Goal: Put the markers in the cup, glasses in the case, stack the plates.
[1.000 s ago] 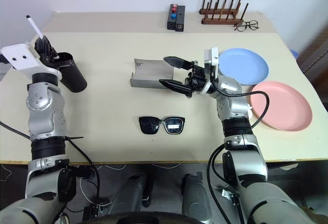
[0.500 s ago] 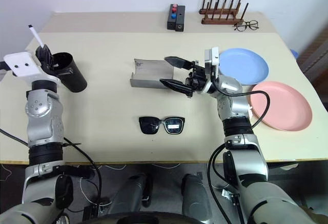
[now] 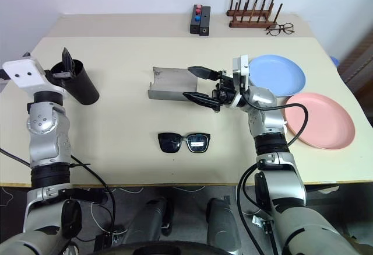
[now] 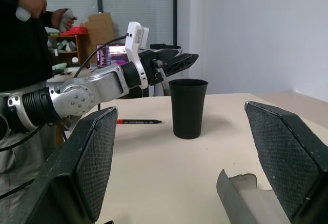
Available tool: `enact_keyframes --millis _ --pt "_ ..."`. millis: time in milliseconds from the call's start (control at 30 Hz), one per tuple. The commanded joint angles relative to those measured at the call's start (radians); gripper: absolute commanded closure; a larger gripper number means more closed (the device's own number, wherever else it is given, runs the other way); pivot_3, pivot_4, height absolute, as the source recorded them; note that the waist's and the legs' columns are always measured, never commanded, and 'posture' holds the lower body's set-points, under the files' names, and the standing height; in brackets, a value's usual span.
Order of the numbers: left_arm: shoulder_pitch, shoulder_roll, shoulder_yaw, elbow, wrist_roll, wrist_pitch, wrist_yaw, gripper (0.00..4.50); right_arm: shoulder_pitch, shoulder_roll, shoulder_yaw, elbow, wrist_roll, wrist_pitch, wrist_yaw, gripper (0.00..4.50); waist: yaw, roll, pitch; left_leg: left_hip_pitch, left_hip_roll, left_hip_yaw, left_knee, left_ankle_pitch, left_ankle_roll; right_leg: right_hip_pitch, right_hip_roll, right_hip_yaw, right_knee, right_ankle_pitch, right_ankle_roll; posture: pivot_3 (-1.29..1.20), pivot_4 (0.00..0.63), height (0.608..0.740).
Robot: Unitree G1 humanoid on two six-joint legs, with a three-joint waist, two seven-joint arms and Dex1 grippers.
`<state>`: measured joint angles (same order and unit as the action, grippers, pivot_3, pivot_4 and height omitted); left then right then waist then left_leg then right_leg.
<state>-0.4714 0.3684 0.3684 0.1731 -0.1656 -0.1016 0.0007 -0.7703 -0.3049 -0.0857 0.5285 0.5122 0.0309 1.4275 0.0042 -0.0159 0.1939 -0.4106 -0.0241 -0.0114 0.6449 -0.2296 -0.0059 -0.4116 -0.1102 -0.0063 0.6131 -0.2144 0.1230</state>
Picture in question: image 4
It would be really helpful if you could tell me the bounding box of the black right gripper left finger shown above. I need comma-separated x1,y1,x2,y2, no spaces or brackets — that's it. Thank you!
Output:
0,107,119,224

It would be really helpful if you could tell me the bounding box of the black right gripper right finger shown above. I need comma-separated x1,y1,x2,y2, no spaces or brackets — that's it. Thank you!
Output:
244,100,328,224

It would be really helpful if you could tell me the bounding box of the black marker with red cap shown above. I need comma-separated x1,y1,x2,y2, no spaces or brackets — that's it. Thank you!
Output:
117,118,162,126

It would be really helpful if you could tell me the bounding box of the grey glasses case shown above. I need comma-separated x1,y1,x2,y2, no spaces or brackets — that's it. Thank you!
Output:
216,168,285,224

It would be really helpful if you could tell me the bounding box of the laptop screen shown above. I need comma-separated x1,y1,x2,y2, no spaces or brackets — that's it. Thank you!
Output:
96,44,129,67

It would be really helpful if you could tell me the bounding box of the brown cardboard box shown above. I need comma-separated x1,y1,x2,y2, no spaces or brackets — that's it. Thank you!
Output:
84,12,115,61

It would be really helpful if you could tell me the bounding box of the white hand controller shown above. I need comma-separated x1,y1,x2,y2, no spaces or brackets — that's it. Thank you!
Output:
15,6,32,21
59,8,78,33

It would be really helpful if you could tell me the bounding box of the person in black shirt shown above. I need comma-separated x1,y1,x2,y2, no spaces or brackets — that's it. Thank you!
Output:
0,0,70,199

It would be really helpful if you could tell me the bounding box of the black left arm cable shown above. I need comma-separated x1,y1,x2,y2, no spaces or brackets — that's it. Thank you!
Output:
0,34,129,199

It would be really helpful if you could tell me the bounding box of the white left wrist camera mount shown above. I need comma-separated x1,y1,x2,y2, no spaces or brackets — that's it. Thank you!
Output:
125,21,150,89

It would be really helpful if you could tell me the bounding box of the wooden shelf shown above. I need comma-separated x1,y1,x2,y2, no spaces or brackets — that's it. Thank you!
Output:
47,34,86,69

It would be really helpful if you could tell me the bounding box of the person's left hand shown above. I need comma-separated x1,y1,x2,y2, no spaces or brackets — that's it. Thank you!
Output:
51,8,77,30

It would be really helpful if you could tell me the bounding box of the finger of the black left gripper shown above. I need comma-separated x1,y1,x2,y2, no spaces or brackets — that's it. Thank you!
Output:
163,53,200,77
155,49,183,62

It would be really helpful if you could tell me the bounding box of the red object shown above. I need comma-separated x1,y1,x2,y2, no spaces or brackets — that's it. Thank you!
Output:
67,26,88,36

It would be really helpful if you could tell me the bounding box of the dark window frame post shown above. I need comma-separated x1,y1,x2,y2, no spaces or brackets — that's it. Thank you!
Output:
172,0,178,48

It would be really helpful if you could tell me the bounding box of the black plastic cup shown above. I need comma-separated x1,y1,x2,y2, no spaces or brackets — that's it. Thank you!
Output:
168,78,209,140

